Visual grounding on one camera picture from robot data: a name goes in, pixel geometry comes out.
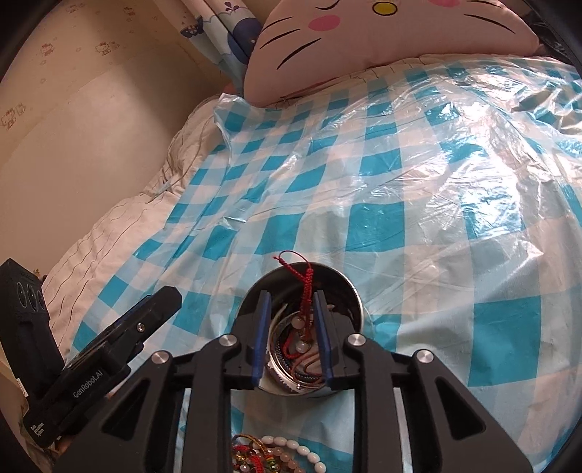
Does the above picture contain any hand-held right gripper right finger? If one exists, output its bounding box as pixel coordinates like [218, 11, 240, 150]
[314, 289, 534, 473]

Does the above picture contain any whale print curtain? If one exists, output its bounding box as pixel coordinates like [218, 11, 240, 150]
[152, 0, 265, 92]

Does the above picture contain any white striped quilt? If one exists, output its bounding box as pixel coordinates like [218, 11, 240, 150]
[43, 98, 237, 360]

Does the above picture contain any silver bangle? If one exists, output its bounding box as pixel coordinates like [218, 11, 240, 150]
[266, 314, 329, 394]

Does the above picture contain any blue checkered plastic sheet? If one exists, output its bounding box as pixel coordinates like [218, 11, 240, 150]
[75, 52, 582, 473]

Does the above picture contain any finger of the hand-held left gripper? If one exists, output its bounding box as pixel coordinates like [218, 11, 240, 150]
[79, 286, 183, 362]

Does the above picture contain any pink bead bracelet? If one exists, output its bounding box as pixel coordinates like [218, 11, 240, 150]
[267, 449, 311, 473]

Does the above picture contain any white bead bracelet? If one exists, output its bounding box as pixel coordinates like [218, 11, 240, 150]
[260, 435, 329, 473]

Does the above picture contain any red multicoloured bead bracelet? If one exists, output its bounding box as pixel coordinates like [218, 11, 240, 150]
[230, 433, 274, 473]

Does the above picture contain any red string bracelet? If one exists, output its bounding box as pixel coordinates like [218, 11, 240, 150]
[273, 250, 320, 360]

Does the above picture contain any pink cat face pillow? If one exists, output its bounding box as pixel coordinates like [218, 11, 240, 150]
[243, 0, 542, 107]

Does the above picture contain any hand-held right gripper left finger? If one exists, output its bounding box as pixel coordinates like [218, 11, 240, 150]
[52, 289, 274, 473]

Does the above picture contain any dark cloth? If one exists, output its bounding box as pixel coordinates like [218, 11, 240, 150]
[521, 0, 581, 62]

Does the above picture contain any cream wall board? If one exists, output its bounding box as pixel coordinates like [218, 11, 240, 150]
[0, 58, 230, 260]

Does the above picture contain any round metal tin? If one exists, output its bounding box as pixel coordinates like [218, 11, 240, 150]
[239, 261, 364, 398]

